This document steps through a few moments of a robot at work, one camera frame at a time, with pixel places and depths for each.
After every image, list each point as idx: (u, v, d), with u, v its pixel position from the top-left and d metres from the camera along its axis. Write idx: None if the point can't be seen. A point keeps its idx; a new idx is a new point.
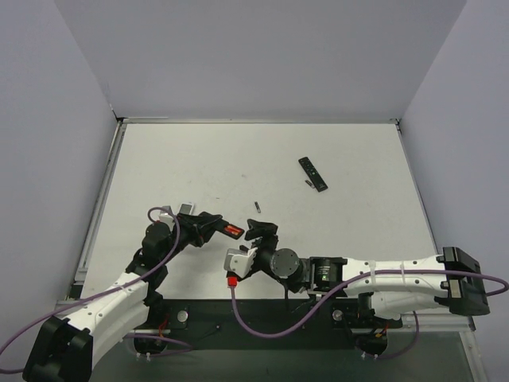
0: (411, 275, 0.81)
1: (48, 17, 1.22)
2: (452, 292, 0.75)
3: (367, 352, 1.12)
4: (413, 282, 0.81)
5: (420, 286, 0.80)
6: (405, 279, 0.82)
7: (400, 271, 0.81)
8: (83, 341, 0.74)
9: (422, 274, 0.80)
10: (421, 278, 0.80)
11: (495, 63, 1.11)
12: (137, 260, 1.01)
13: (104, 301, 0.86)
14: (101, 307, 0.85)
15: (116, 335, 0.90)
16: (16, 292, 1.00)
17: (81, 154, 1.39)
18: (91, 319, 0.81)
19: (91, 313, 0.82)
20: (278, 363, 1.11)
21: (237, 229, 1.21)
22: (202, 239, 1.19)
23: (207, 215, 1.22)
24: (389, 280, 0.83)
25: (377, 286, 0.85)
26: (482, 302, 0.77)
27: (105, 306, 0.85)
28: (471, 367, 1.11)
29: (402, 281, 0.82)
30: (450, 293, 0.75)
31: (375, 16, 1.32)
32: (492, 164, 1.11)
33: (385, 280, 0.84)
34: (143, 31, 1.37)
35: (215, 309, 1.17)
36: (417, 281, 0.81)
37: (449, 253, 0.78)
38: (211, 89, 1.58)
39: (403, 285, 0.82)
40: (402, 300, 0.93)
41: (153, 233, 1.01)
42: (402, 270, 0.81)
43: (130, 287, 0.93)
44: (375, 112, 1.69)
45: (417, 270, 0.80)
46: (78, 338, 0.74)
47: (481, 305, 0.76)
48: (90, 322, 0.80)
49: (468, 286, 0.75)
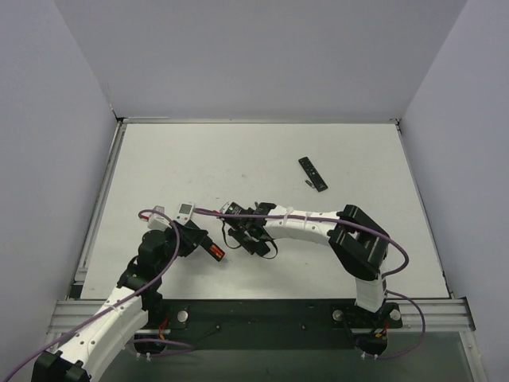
0: (311, 223, 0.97)
1: (48, 17, 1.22)
2: (331, 238, 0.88)
3: (367, 352, 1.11)
4: (311, 227, 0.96)
5: (314, 231, 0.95)
6: (305, 225, 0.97)
7: (304, 216, 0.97)
8: (77, 375, 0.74)
9: (320, 222, 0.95)
10: (316, 225, 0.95)
11: (495, 63, 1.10)
12: (129, 270, 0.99)
13: (95, 325, 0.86)
14: (93, 333, 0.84)
15: (115, 350, 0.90)
16: (16, 294, 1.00)
17: (81, 155, 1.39)
18: (83, 349, 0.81)
19: (83, 341, 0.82)
20: (278, 363, 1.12)
21: (220, 251, 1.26)
22: (188, 251, 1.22)
23: (194, 228, 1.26)
24: (296, 223, 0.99)
25: (287, 228, 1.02)
26: (363, 256, 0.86)
27: (96, 332, 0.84)
28: (471, 367, 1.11)
29: (303, 227, 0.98)
30: (331, 238, 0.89)
31: (375, 16, 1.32)
32: (492, 165, 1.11)
33: (293, 223, 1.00)
34: (143, 31, 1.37)
35: (215, 309, 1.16)
36: (314, 228, 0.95)
37: (345, 208, 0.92)
38: (211, 89, 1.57)
39: (305, 231, 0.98)
40: (366, 286, 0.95)
41: (149, 240, 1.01)
42: (306, 216, 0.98)
43: (123, 305, 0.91)
44: (375, 111, 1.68)
45: (316, 218, 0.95)
46: (72, 372, 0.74)
47: (360, 260, 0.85)
48: (83, 353, 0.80)
49: (347, 238, 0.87)
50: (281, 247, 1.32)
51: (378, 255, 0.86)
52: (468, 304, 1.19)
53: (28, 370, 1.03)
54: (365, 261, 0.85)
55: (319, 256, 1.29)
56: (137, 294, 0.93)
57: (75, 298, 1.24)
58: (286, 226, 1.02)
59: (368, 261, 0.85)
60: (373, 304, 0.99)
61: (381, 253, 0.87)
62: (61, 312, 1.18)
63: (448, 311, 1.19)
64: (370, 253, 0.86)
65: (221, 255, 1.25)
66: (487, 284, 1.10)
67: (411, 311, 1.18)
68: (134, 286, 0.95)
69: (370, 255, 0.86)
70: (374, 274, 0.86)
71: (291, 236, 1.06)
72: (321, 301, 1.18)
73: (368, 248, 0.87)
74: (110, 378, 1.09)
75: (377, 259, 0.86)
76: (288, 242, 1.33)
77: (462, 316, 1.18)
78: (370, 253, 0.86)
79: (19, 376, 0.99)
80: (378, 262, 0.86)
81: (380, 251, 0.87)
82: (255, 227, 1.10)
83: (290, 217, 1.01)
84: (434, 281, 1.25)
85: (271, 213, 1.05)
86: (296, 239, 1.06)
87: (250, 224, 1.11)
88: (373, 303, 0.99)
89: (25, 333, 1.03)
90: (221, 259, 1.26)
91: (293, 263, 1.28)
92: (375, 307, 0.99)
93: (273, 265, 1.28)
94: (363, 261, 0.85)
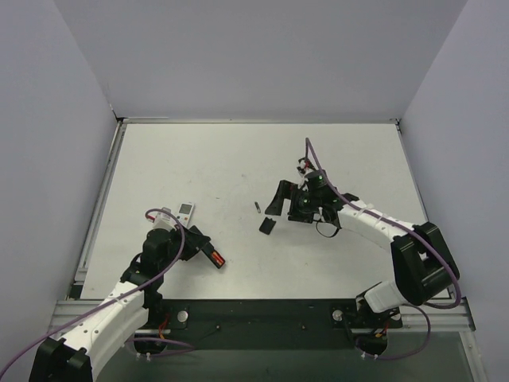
0: (382, 224, 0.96)
1: (48, 17, 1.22)
2: (400, 243, 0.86)
3: (367, 352, 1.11)
4: (381, 228, 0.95)
5: (384, 231, 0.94)
6: (376, 224, 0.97)
7: (379, 216, 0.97)
8: (80, 362, 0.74)
9: (392, 226, 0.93)
10: (387, 228, 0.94)
11: (495, 63, 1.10)
12: (132, 267, 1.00)
13: (99, 316, 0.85)
14: (96, 323, 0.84)
15: (115, 344, 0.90)
16: (16, 294, 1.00)
17: (81, 155, 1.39)
18: (87, 337, 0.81)
19: (87, 330, 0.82)
20: (278, 363, 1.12)
21: (221, 259, 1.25)
22: (188, 254, 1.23)
23: (197, 232, 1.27)
24: (368, 220, 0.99)
25: (358, 220, 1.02)
26: (418, 276, 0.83)
27: (100, 321, 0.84)
28: (471, 367, 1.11)
29: (374, 224, 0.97)
30: (398, 244, 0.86)
31: (374, 16, 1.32)
32: (493, 164, 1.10)
33: (366, 219, 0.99)
34: (143, 30, 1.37)
35: (215, 309, 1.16)
36: (384, 229, 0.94)
37: (424, 224, 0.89)
38: (211, 89, 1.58)
39: (374, 228, 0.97)
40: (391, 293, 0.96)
41: (153, 237, 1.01)
42: (381, 216, 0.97)
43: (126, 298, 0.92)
44: (374, 112, 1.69)
45: (390, 222, 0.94)
46: (75, 360, 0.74)
47: (416, 276, 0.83)
48: (86, 342, 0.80)
49: (412, 251, 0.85)
50: (281, 247, 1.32)
51: (436, 282, 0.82)
52: (468, 304, 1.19)
53: (28, 368, 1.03)
54: (417, 280, 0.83)
55: (320, 257, 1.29)
56: (140, 290, 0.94)
57: (75, 298, 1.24)
58: (359, 219, 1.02)
59: (422, 282, 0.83)
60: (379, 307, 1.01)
61: (441, 285, 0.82)
62: (61, 311, 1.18)
63: (448, 311, 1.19)
64: (429, 279, 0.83)
65: (222, 264, 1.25)
66: (488, 284, 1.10)
67: (411, 311, 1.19)
68: (136, 282, 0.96)
69: (427, 281, 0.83)
70: (419, 299, 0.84)
71: (351, 224, 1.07)
72: (322, 301, 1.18)
73: (429, 272, 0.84)
74: (110, 378, 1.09)
75: (433, 286, 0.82)
76: (287, 242, 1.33)
77: (462, 316, 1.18)
78: (428, 276, 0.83)
79: (19, 374, 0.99)
80: (434, 290, 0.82)
81: (440, 280, 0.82)
82: (332, 212, 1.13)
83: (365, 211, 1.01)
84: None
85: (353, 202, 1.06)
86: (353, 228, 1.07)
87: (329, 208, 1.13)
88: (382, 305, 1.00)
89: (24, 332, 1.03)
90: (221, 267, 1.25)
91: (293, 263, 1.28)
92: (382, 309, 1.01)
93: (273, 265, 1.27)
94: (417, 281, 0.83)
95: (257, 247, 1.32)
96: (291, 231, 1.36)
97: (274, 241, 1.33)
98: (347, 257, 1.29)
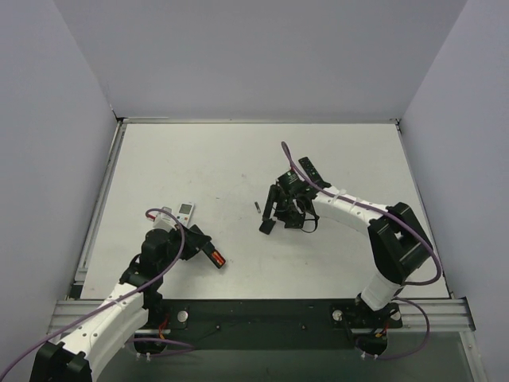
0: (357, 208, 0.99)
1: (48, 17, 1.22)
2: (374, 227, 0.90)
3: (367, 352, 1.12)
4: (355, 212, 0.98)
5: (359, 216, 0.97)
6: (351, 208, 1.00)
7: (353, 200, 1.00)
8: (79, 365, 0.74)
9: (366, 210, 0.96)
10: (362, 212, 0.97)
11: (495, 63, 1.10)
12: (131, 268, 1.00)
13: (99, 319, 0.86)
14: (95, 326, 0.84)
15: (114, 347, 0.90)
16: (16, 294, 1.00)
17: (81, 155, 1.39)
18: (86, 341, 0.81)
19: (85, 333, 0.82)
20: (278, 363, 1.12)
21: (222, 259, 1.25)
22: (188, 255, 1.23)
23: (198, 231, 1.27)
24: (343, 205, 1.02)
25: (333, 207, 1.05)
26: (396, 255, 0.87)
27: (99, 325, 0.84)
28: (471, 368, 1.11)
29: (348, 210, 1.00)
30: (373, 228, 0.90)
31: (374, 16, 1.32)
32: (492, 165, 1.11)
33: (340, 204, 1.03)
34: (142, 31, 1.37)
35: (215, 309, 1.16)
36: (359, 213, 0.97)
37: (397, 204, 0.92)
38: (211, 90, 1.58)
39: (349, 214, 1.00)
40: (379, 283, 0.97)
41: (152, 238, 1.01)
42: (355, 201, 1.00)
43: (126, 300, 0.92)
44: (374, 112, 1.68)
45: (365, 205, 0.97)
46: (74, 363, 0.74)
47: (393, 256, 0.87)
48: (84, 345, 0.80)
49: (386, 231, 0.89)
50: (281, 247, 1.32)
51: (413, 259, 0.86)
52: (468, 304, 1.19)
53: (28, 369, 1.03)
54: (395, 259, 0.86)
55: (320, 257, 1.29)
56: (139, 292, 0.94)
57: (75, 298, 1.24)
58: (333, 205, 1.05)
59: (400, 261, 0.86)
60: (377, 305, 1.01)
61: (416, 261, 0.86)
62: (61, 312, 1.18)
63: (448, 310, 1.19)
64: (406, 257, 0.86)
65: (222, 263, 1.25)
66: (488, 285, 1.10)
67: (411, 311, 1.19)
68: (135, 283, 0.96)
69: (404, 259, 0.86)
70: (399, 277, 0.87)
71: (328, 212, 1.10)
72: (321, 301, 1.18)
73: (405, 250, 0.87)
74: (110, 379, 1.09)
75: (410, 263, 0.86)
76: (287, 242, 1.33)
77: (463, 316, 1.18)
78: (406, 255, 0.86)
79: (20, 374, 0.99)
80: (411, 266, 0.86)
81: (417, 258, 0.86)
82: (306, 200, 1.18)
83: (339, 198, 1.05)
84: (434, 281, 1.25)
85: (326, 189, 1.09)
86: (330, 216, 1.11)
87: (301, 195, 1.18)
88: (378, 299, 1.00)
89: (24, 333, 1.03)
90: (222, 266, 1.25)
91: (293, 263, 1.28)
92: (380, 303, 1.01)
93: (273, 266, 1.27)
94: (395, 259, 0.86)
95: (257, 248, 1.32)
96: (291, 231, 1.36)
97: (274, 241, 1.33)
98: (347, 257, 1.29)
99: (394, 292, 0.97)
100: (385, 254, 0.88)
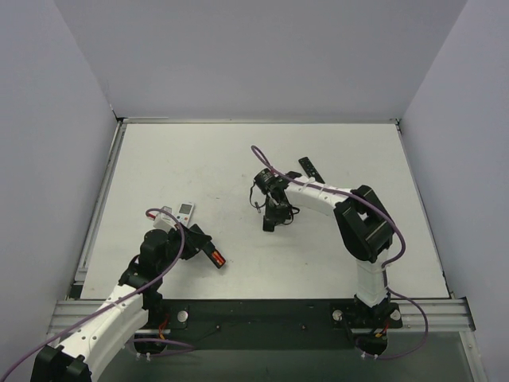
0: (324, 193, 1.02)
1: (48, 17, 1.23)
2: (339, 208, 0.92)
3: (367, 352, 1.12)
4: (324, 197, 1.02)
5: (326, 200, 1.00)
6: (320, 195, 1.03)
7: (320, 187, 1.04)
8: (79, 369, 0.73)
9: (332, 194, 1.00)
10: (329, 196, 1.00)
11: (495, 63, 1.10)
12: (130, 269, 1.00)
13: (98, 321, 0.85)
14: (95, 329, 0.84)
15: (114, 348, 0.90)
16: (16, 294, 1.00)
17: (81, 154, 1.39)
18: (85, 344, 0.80)
19: (85, 337, 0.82)
20: (278, 363, 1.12)
21: (222, 259, 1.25)
22: (189, 255, 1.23)
23: (199, 231, 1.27)
24: (312, 192, 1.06)
25: (304, 195, 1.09)
26: (361, 232, 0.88)
27: (98, 327, 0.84)
28: (471, 368, 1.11)
29: (316, 196, 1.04)
30: (339, 209, 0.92)
31: (374, 16, 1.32)
32: (492, 164, 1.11)
33: (309, 192, 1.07)
34: (143, 30, 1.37)
35: (215, 309, 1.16)
36: (326, 198, 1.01)
37: (360, 187, 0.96)
38: (212, 89, 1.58)
39: (317, 200, 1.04)
40: (366, 274, 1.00)
41: (151, 238, 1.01)
42: (323, 188, 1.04)
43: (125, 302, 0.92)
44: (374, 112, 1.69)
45: (332, 191, 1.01)
46: (73, 367, 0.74)
47: (359, 235, 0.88)
48: (83, 348, 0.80)
49: (351, 211, 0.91)
50: (281, 247, 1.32)
51: (378, 236, 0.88)
52: (468, 304, 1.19)
53: (28, 370, 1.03)
54: (361, 238, 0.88)
55: (320, 257, 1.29)
56: (138, 293, 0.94)
57: (75, 298, 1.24)
58: (303, 192, 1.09)
59: (366, 239, 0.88)
60: (374, 299, 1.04)
61: (381, 237, 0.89)
62: (61, 312, 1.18)
63: (448, 311, 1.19)
64: (370, 234, 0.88)
65: (222, 263, 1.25)
66: (488, 284, 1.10)
67: (411, 311, 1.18)
68: (134, 285, 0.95)
69: (369, 235, 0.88)
70: (367, 253, 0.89)
71: (301, 201, 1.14)
72: (321, 301, 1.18)
73: (370, 228, 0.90)
74: (110, 379, 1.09)
75: (376, 239, 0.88)
76: (288, 242, 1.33)
77: (463, 317, 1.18)
78: (371, 232, 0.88)
79: (20, 374, 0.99)
80: (376, 243, 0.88)
81: (381, 234, 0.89)
82: (279, 191, 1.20)
83: (308, 185, 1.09)
84: (434, 281, 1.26)
85: (297, 179, 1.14)
86: (304, 204, 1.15)
87: (275, 187, 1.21)
88: (374, 290, 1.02)
89: (24, 333, 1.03)
90: (222, 267, 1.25)
91: (293, 263, 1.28)
92: (377, 294, 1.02)
93: (273, 266, 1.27)
94: (360, 237, 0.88)
95: (256, 248, 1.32)
96: (291, 231, 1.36)
97: (274, 241, 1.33)
98: (347, 257, 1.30)
99: (380, 276, 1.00)
100: (351, 233, 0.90)
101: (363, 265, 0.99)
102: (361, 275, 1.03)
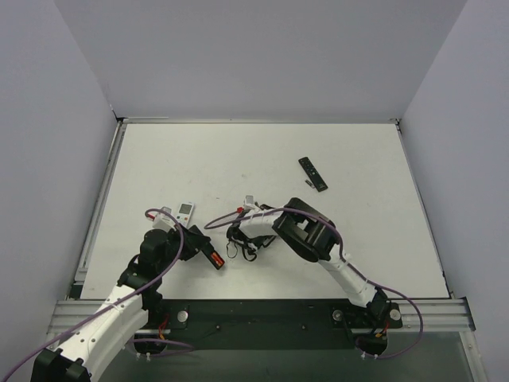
0: (266, 217, 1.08)
1: (48, 17, 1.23)
2: (277, 224, 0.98)
3: (367, 352, 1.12)
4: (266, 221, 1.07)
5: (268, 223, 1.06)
6: (262, 220, 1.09)
7: (260, 212, 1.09)
8: (78, 372, 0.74)
9: (271, 216, 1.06)
10: (269, 219, 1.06)
11: (496, 62, 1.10)
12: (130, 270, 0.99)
13: (96, 324, 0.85)
14: (93, 331, 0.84)
15: (114, 348, 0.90)
16: (16, 294, 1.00)
17: (81, 154, 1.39)
18: (84, 346, 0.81)
19: (83, 339, 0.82)
20: (278, 363, 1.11)
21: (220, 260, 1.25)
22: (188, 256, 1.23)
23: (198, 232, 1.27)
24: (257, 220, 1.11)
25: (252, 225, 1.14)
26: (303, 238, 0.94)
27: (96, 330, 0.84)
28: (471, 367, 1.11)
29: (261, 222, 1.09)
30: (277, 224, 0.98)
31: (374, 15, 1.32)
32: (492, 164, 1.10)
33: (254, 221, 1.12)
34: (142, 30, 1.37)
35: (215, 309, 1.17)
36: (268, 220, 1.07)
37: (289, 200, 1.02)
38: (211, 89, 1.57)
39: (263, 225, 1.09)
40: (339, 276, 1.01)
41: (151, 239, 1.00)
42: (263, 212, 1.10)
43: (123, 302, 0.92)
44: (374, 112, 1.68)
45: (270, 212, 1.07)
46: (72, 370, 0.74)
47: (302, 243, 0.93)
48: (83, 351, 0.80)
49: (287, 223, 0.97)
50: (281, 247, 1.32)
51: (319, 237, 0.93)
52: (468, 304, 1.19)
53: (29, 371, 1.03)
54: (306, 244, 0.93)
55: None
56: (137, 294, 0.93)
57: (75, 298, 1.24)
58: (251, 224, 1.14)
59: (311, 243, 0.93)
60: (363, 298, 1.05)
61: (324, 235, 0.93)
62: (61, 312, 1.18)
63: (448, 312, 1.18)
64: (312, 236, 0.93)
65: (221, 264, 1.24)
66: (488, 284, 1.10)
67: (411, 311, 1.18)
68: (134, 285, 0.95)
69: (312, 239, 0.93)
70: (320, 255, 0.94)
71: (255, 233, 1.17)
72: (321, 301, 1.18)
73: (310, 233, 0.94)
74: (110, 379, 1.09)
75: (319, 241, 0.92)
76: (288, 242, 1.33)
77: (463, 317, 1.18)
78: (312, 236, 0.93)
79: (20, 374, 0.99)
80: (320, 243, 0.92)
81: (321, 234, 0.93)
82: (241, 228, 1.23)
83: (253, 216, 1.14)
84: (434, 281, 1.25)
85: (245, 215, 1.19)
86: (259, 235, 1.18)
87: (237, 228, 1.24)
88: (355, 288, 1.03)
89: (24, 334, 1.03)
90: (220, 267, 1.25)
91: (293, 263, 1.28)
92: (359, 290, 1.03)
93: (273, 266, 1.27)
94: (305, 243, 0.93)
95: None
96: None
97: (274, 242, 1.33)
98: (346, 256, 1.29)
99: (349, 272, 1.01)
100: (297, 242, 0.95)
101: (328, 268, 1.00)
102: (337, 278, 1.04)
